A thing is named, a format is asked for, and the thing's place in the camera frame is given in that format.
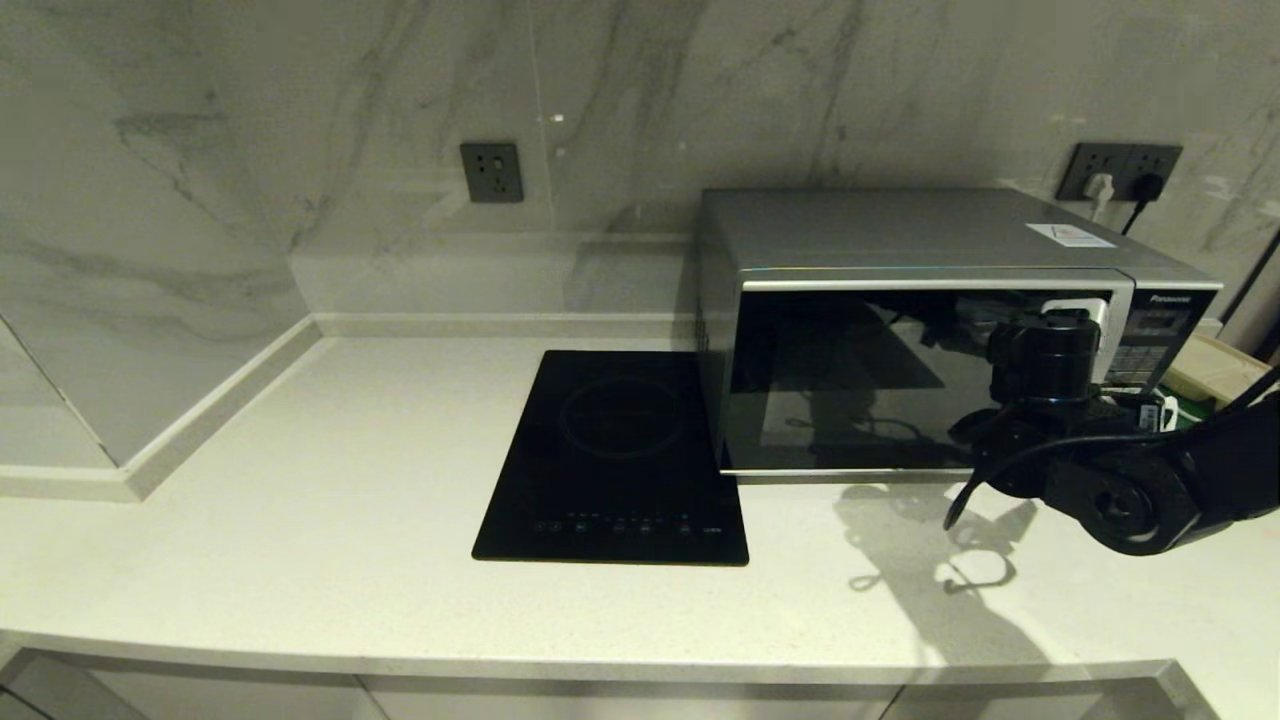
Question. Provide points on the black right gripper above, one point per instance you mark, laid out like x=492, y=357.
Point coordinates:
x=1045, y=360

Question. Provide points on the black glass microwave door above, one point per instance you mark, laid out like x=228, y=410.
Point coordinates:
x=850, y=380

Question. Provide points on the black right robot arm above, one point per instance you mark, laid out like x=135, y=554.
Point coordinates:
x=1130, y=500

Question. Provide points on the silver microwave oven body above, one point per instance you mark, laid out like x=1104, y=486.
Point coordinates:
x=880, y=230

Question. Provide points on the white sticker label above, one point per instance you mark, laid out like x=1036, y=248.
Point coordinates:
x=1070, y=236

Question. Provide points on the white plug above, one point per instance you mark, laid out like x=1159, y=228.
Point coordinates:
x=1100, y=190

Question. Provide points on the beige power strip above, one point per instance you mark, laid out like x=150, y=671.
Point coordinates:
x=1215, y=370

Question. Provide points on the green plastic tray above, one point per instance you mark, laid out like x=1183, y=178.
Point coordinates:
x=1190, y=408

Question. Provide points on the black induction cooktop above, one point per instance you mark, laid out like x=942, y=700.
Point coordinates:
x=610, y=460

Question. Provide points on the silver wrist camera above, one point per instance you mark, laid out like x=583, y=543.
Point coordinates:
x=1160, y=412

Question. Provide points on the grey double wall socket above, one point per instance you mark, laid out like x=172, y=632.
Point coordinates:
x=1118, y=158

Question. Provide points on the grey single wall socket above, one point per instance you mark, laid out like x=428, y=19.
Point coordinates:
x=492, y=172

